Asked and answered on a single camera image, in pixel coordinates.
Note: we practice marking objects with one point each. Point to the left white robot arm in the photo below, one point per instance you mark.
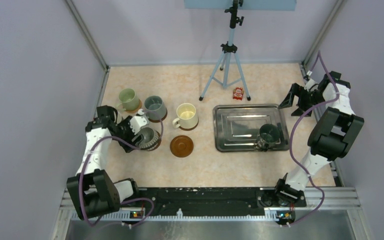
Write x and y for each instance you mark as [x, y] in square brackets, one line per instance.
[91, 190]

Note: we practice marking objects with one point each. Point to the cream mug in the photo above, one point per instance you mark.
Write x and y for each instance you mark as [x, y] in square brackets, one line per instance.
[186, 116]

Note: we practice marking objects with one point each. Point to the blue camera tripod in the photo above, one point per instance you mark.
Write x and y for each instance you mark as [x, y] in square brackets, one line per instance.
[229, 50]

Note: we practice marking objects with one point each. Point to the blue board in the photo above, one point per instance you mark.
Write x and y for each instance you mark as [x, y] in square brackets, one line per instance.
[255, 5]

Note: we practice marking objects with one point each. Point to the aluminium frame rail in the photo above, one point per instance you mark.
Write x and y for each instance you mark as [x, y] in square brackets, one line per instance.
[333, 198]

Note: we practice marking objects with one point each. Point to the red owl figurine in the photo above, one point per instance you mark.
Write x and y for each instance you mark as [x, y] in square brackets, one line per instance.
[238, 93]

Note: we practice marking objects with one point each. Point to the light green mug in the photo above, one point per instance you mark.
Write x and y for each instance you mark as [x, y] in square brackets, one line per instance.
[128, 99]

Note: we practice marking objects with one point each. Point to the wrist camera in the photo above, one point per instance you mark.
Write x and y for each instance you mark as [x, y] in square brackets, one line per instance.
[311, 85]
[139, 121]

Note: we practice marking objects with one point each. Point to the blue-grey mug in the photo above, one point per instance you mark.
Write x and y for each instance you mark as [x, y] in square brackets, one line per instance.
[155, 107]

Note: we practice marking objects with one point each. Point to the steel tray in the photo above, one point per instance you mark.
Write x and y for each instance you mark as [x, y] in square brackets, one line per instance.
[237, 127]

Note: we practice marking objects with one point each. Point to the grey ribbed mug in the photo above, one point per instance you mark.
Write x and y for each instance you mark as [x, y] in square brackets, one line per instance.
[148, 137]

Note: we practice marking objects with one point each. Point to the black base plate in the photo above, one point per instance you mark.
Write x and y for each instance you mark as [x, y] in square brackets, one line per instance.
[209, 201]

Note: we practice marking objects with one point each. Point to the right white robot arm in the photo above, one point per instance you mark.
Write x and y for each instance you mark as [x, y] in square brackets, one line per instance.
[332, 136]

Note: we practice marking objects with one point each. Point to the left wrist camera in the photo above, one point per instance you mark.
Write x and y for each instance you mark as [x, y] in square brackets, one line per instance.
[139, 121]

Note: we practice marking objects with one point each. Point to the white faceted mug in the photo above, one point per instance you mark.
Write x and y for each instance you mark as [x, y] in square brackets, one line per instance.
[118, 116]

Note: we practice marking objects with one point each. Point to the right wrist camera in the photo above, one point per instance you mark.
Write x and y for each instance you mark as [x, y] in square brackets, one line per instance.
[311, 85]

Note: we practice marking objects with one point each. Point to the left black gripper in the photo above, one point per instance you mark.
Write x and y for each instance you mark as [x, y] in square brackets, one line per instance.
[135, 142]

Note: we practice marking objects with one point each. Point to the dark teal mug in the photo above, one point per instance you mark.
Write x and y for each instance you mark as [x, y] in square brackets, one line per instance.
[267, 138]

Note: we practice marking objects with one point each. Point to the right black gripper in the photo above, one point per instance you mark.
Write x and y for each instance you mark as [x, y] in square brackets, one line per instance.
[296, 90]

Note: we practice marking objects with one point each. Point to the light wooden coaster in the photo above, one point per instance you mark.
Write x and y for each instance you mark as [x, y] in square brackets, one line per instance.
[136, 109]

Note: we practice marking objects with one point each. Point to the brown wooden coaster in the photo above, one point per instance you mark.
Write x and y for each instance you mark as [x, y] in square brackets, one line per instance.
[181, 146]
[158, 120]
[189, 129]
[155, 146]

